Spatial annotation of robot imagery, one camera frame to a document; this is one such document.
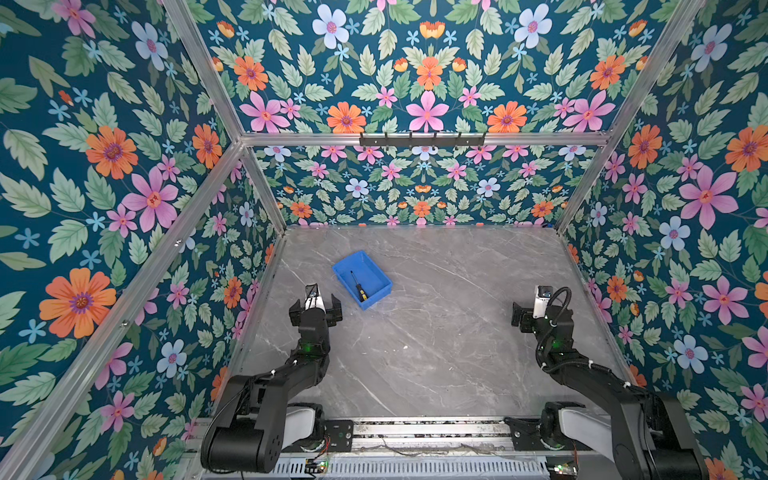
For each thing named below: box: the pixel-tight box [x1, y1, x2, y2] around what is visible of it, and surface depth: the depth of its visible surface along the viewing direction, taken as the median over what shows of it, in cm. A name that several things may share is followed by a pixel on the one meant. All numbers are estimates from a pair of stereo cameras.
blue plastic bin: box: [332, 250, 393, 310], surface depth 106 cm
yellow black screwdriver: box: [350, 270, 369, 303], surface depth 100 cm
